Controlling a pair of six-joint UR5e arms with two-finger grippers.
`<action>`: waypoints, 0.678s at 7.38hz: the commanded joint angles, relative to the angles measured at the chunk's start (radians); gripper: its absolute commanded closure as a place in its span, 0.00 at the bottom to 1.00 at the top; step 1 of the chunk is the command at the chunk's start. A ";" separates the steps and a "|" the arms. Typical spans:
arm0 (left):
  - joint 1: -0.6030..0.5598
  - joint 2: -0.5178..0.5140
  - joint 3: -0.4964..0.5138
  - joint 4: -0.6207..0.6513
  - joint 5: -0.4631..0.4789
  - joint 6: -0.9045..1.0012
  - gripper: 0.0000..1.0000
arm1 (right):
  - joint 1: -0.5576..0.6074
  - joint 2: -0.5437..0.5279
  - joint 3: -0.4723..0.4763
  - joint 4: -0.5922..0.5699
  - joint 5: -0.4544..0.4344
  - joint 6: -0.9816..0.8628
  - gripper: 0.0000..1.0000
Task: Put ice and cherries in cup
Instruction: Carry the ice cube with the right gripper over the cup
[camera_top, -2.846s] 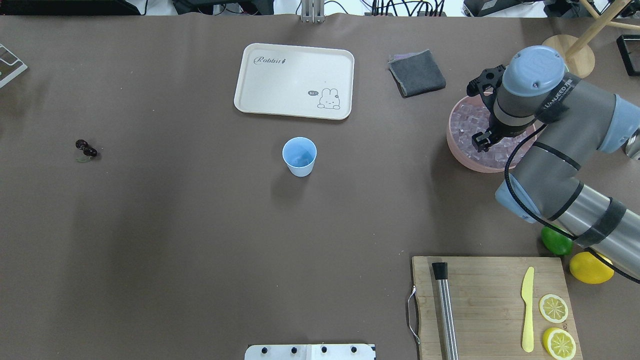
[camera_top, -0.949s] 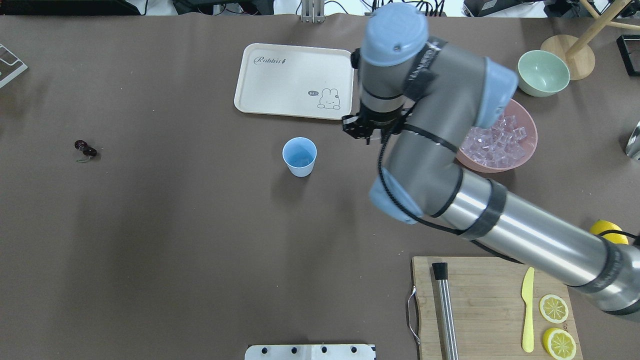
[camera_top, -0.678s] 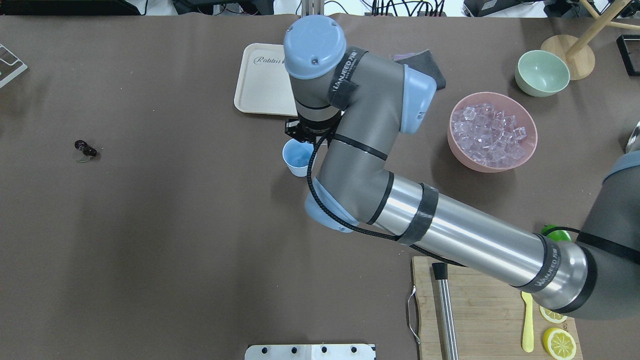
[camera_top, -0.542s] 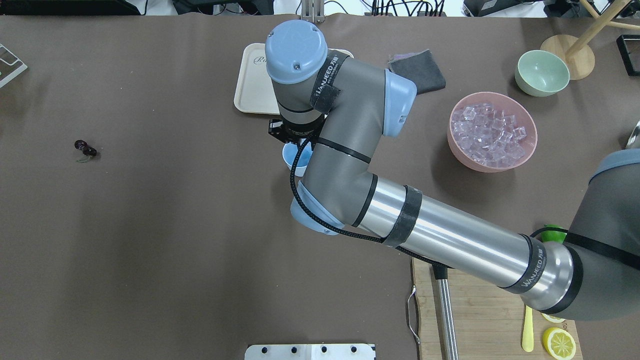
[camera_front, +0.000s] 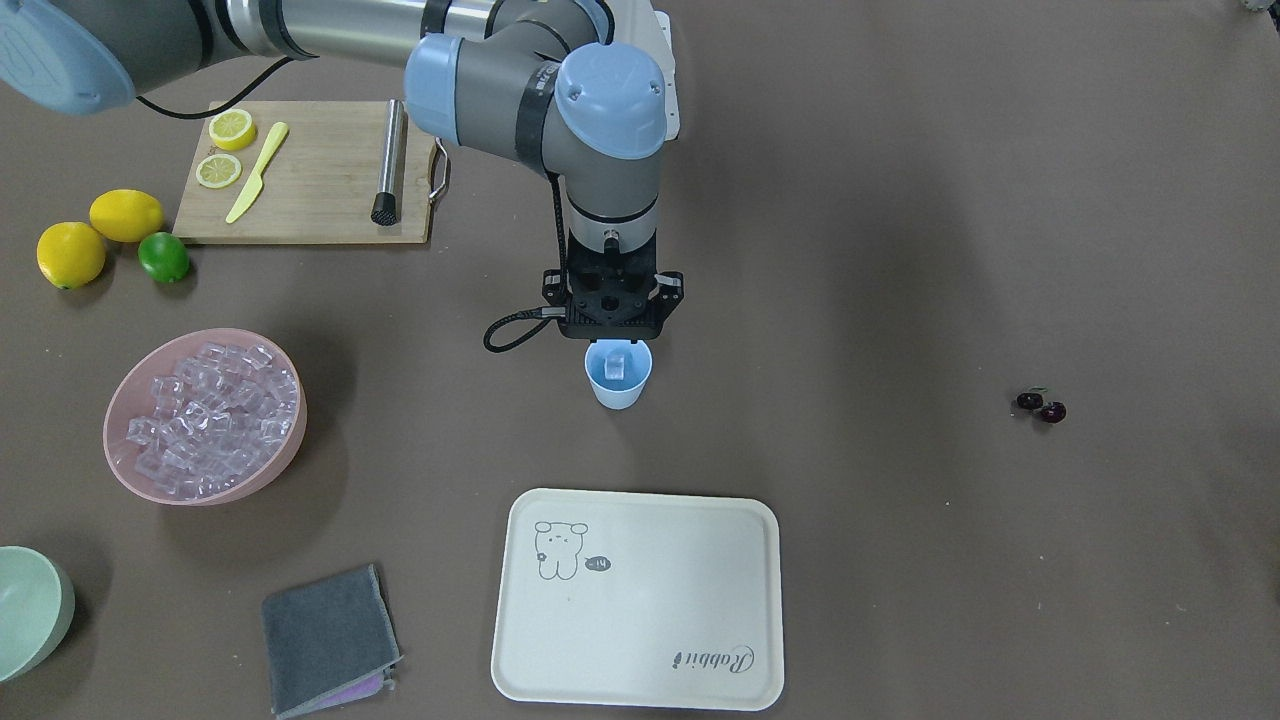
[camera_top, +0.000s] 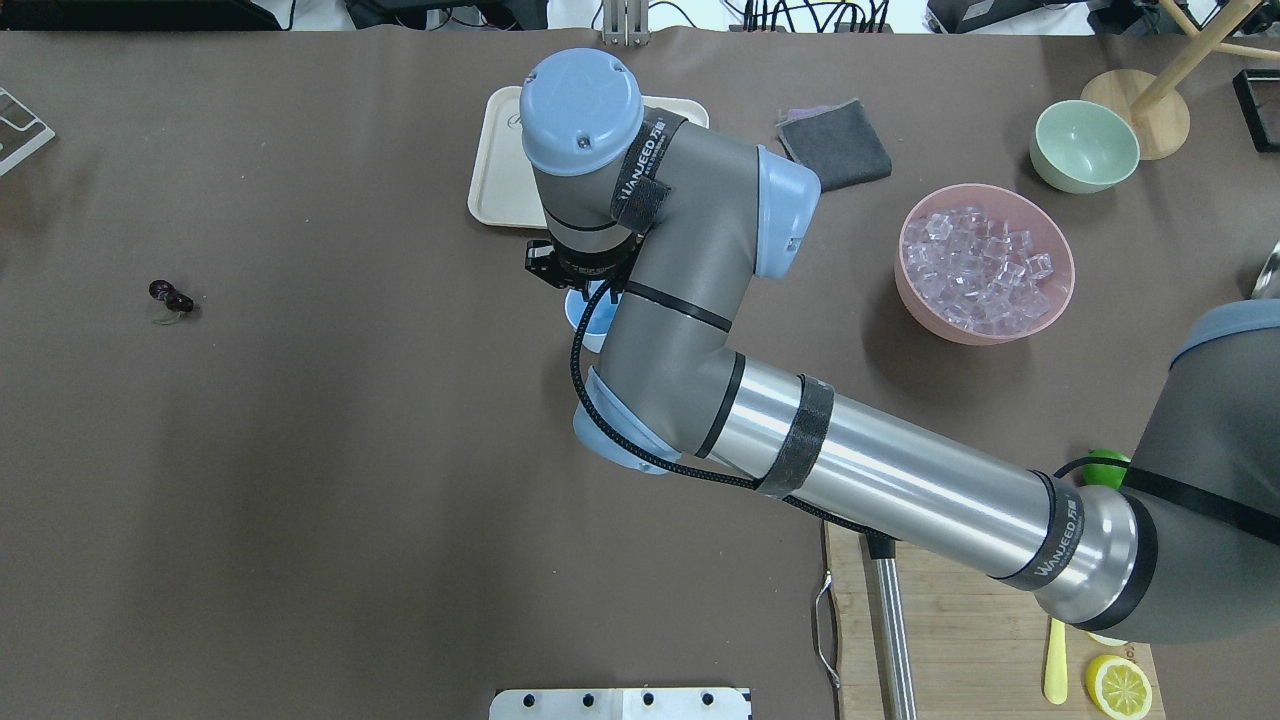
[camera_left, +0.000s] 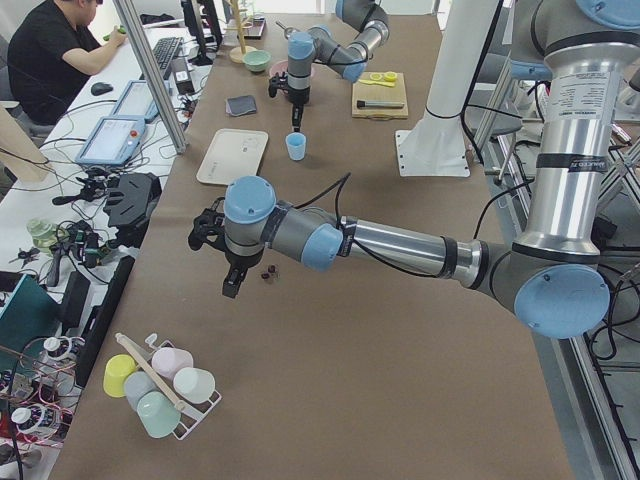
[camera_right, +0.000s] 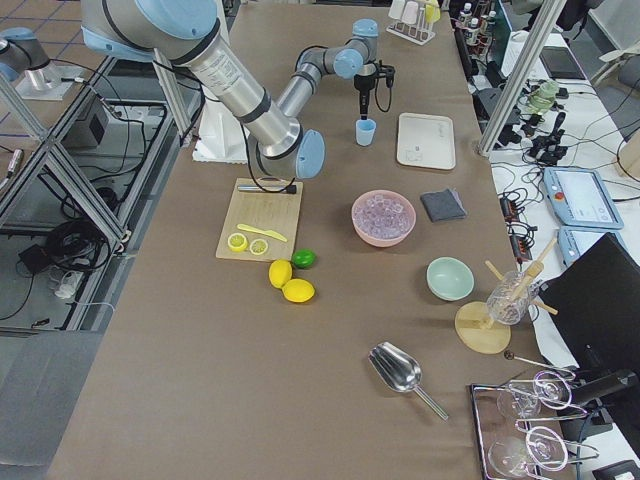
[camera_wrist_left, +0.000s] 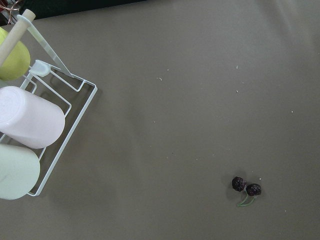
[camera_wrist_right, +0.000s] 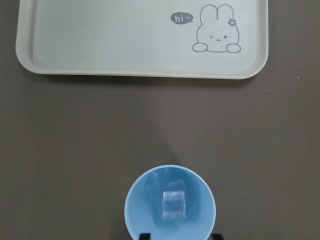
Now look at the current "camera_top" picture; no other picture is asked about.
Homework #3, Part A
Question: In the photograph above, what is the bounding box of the pink bowl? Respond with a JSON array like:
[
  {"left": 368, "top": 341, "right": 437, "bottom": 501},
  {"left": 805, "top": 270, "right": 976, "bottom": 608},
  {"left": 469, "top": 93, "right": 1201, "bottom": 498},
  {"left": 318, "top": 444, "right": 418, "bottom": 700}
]
[{"left": 893, "top": 183, "right": 1076, "bottom": 346}]

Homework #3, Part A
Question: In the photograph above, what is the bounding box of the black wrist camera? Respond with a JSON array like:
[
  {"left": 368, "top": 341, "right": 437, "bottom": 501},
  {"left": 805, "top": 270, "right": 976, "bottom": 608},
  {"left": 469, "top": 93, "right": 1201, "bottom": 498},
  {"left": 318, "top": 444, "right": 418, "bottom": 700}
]
[{"left": 524, "top": 240, "right": 566, "bottom": 288}]

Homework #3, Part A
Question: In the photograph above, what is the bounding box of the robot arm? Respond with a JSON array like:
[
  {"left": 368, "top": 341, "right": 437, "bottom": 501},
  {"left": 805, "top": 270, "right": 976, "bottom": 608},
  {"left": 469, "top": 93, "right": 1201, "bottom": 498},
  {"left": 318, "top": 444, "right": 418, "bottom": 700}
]
[{"left": 520, "top": 47, "right": 1279, "bottom": 644}]

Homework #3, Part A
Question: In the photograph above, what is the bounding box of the dark tray at table end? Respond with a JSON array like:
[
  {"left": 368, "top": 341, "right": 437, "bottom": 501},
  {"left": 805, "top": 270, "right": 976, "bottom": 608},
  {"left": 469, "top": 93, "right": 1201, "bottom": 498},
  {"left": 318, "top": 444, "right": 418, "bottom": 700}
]
[{"left": 1231, "top": 69, "right": 1279, "bottom": 152}]

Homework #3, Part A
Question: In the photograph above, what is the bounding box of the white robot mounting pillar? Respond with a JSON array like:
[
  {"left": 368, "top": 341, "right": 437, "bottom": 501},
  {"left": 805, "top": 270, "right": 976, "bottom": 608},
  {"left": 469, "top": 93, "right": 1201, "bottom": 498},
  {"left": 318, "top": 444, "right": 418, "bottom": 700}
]
[{"left": 488, "top": 687, "right": 754, "bottom": 719}]

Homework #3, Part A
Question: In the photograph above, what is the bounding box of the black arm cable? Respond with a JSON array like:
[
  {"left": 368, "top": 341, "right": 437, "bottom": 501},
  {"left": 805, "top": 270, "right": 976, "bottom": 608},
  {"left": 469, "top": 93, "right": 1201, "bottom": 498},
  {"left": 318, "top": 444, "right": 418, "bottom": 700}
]
[{"left": 570, "top": 281, "right": 881, "bottom": 536}]

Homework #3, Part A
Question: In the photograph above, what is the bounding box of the wooden mug tree stand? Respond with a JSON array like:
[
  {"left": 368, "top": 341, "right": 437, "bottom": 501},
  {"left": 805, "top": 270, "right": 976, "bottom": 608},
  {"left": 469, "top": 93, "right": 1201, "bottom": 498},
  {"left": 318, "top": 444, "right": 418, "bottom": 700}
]
[{"left": 1080, "top": 1, "right": 1277, "bottom": 161}]

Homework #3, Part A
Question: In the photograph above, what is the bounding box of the yellow plastic knife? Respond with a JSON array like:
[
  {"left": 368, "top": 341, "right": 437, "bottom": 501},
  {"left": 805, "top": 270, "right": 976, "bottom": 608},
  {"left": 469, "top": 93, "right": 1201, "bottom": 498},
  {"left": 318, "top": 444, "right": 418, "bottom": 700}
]
[{"left": 1042, "top": 618, "right": 1069, "bottom": 706}]

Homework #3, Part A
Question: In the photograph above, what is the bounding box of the metal ice scoop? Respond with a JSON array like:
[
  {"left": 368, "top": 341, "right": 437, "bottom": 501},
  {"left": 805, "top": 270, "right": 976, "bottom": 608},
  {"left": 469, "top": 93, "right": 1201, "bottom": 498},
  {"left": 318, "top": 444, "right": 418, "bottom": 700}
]
[{"left": 1249, "top": 242, "right": 1280, "bottom": 300}]

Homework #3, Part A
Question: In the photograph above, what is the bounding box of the lemon half slice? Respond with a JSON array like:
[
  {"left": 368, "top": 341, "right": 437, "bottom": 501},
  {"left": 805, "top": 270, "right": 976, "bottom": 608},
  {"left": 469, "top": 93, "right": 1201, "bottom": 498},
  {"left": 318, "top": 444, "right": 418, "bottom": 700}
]
[
  {"left": 1084, "top": 653, "right": 1155, "bottom": 719},
  {"left": 1085, "top": 632, "right": 1128, "bottom": 647}
]

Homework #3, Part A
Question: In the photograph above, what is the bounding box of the green bowl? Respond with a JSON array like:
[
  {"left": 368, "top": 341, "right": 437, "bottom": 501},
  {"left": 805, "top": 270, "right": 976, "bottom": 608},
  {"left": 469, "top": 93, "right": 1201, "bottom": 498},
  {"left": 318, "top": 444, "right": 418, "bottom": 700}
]
[{"left": 1029, "top": 99, "right": 1140, "bottom": 195}]

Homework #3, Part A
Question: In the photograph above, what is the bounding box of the white wire cup rack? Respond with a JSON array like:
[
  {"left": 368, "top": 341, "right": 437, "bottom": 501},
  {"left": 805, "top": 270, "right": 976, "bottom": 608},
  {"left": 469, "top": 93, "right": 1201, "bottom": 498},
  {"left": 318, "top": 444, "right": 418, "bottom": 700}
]
[{"left": 0, "top": 88, "right": 58, "bottom": 176}]

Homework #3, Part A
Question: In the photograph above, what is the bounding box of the light blue plastic cup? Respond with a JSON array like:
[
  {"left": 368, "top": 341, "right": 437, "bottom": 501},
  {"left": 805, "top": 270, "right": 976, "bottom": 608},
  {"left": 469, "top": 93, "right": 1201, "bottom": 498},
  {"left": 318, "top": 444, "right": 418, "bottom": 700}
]
[{"left": 564, "top": 288, "right": 613, "bottom": 354}]

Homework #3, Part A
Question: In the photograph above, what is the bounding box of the pile of ice cubes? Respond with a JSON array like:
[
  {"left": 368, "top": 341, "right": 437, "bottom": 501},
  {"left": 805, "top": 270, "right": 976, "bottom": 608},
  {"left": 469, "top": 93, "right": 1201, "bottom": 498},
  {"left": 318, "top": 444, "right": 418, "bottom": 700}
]
[{"left": 899, "top": 205, "right": 1057, "bottom": 338}]

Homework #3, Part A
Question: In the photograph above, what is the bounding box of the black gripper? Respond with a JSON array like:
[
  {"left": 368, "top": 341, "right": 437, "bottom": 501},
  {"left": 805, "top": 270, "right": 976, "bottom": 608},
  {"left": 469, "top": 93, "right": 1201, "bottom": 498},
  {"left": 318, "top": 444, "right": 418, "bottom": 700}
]
[{"left": 550, "top": 234, "right": 641, "bottom": 286}]

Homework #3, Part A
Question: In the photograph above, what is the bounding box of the wooden cutting board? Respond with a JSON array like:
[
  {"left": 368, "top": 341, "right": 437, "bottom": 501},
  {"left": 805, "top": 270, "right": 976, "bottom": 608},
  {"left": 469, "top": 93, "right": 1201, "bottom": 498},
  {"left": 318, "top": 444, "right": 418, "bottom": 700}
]
[{"left": 820, "top": 525, "right": 1158, "bottom": 719}]

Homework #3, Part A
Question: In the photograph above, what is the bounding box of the dark cherries pair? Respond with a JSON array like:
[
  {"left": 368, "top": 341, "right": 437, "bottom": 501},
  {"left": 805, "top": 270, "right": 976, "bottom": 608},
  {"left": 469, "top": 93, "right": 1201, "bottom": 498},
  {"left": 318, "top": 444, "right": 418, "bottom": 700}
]
[{"left": 148, "top": 279, "right": 198, "bottom": 325}]

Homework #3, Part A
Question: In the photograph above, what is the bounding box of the steel muddler black tip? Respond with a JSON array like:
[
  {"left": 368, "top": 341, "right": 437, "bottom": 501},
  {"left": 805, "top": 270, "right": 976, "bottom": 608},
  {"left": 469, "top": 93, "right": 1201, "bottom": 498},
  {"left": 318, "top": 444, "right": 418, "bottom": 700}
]
[{"left": 867, "top": 533, "right": 918, "bottom": 719}]

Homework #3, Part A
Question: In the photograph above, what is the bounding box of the cream rabbit tray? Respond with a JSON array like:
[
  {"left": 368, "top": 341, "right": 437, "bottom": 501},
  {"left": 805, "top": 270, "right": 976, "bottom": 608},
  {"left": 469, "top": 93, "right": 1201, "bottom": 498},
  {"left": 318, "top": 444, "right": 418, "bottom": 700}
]
[{"left": 467, "top": 83, "right": 710, "bottom": 229}]

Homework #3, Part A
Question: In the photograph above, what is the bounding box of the grey folded cloth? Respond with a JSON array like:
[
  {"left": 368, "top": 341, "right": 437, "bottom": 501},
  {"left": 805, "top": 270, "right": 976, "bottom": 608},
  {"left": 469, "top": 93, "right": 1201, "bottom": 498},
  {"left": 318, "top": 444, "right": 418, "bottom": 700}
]
[{"left": 776, "top": 97, "right": 893, "bottom": 192}]

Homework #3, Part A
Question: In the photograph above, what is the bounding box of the green lime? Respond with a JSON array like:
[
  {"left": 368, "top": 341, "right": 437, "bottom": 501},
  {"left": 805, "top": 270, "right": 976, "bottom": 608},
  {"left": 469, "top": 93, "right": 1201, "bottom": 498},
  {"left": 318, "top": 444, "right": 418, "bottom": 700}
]
[{"left": 1082, "top": 448, "right": 1132, "bottom": 489}]

